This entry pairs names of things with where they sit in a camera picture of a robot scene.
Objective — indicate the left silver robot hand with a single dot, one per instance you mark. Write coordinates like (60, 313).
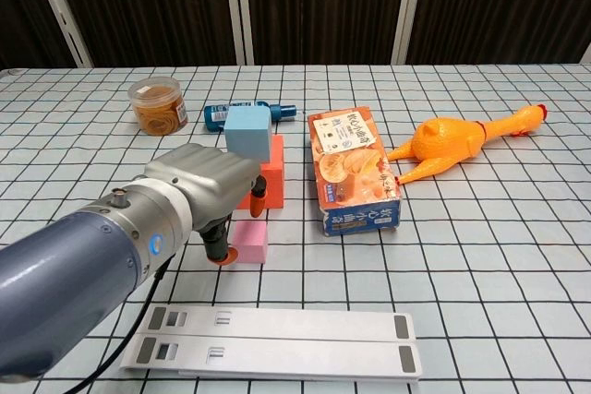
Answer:
(212, 182)

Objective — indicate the checkered tablecloth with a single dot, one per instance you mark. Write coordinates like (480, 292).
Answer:
(461, 274)

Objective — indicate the light blue block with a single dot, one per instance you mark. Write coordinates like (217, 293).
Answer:
(247, 135)

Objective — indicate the yellow rubber chicken toy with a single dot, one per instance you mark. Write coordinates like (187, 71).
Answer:
(443, 140)

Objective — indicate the small pink cube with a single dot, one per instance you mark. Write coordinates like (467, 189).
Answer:
(254, 242)

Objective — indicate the clear jar of rubber bands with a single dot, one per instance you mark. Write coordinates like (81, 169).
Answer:
(159, 110)

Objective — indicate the white frame post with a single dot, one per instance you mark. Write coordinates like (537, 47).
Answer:
(587, 53)
(240, 6)
(62, 11)
(408, 6)

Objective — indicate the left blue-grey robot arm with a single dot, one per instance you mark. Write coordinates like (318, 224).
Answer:
(69, 283)

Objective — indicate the orange cookie box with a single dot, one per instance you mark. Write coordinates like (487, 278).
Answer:
(353, 168)

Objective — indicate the orange-red cube block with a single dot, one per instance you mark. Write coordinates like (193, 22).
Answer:
(274, 182)

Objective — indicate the blue spray bottle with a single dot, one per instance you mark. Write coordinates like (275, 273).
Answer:
(217, 115)

